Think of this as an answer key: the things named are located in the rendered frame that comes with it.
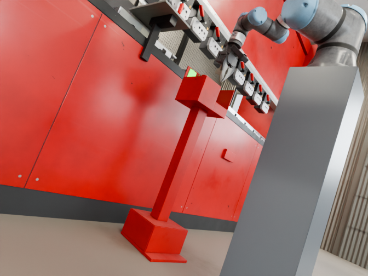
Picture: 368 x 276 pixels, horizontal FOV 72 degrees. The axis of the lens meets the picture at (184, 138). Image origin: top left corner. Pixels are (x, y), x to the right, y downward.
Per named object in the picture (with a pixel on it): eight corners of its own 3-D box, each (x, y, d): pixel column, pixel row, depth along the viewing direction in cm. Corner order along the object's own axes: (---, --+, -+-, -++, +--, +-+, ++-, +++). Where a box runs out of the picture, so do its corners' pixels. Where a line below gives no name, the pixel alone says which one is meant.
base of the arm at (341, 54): (358, 93, 78) (367, 65, 80) (352, 68, 67) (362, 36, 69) (308, 91, 89) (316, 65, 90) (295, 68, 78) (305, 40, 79)
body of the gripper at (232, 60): (222, 68, 132) (231, 48, 132) (235, 69, 125) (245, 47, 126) (213, 61, 127) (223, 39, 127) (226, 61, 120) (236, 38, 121)
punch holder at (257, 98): (253, 99, 227) (259, 82, 229) (245, 98, 232) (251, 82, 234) (259, 105, 238) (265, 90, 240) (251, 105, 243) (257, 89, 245)
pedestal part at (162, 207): (157, 220, 110) (200, 107, 116) (149, 214, 114) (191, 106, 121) (167, 222, 113) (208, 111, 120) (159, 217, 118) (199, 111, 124)
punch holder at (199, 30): (191, 27, 152) (200, 4, 154) (180, 29, 157) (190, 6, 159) (204, 42, 163) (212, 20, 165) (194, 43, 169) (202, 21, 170)
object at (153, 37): (154, 56, 109) (172, 13, 112) (134, 57, 118) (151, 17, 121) (160, 61, 112) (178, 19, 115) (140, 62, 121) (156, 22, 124)
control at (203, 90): (197, 100, 108) (211, 63, 110) (174, 99, 120) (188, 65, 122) (224, 119, 121) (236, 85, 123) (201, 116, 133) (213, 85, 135)
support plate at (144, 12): (165, 1, 105) (166, -1, 105) (128, 10, 122) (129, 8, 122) (190, 28, 118) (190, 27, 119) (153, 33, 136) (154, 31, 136)
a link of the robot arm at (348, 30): (368, 56, 75) (379, 16, 77) (336, 34, 71) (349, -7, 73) (333, 67, 87) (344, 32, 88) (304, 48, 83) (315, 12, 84)
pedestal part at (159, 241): (150, 262, 94) (161, 230, 96) (120, 233, 113) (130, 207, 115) (186, 263, 107) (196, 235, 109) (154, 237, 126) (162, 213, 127)
